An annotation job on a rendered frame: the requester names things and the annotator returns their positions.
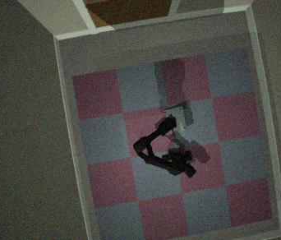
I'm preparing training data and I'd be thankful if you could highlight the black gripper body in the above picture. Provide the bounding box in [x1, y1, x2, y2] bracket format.
[162, 151, 191, 162]

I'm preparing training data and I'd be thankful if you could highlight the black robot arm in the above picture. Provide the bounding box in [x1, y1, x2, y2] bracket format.
[133, 118, 196, 178]

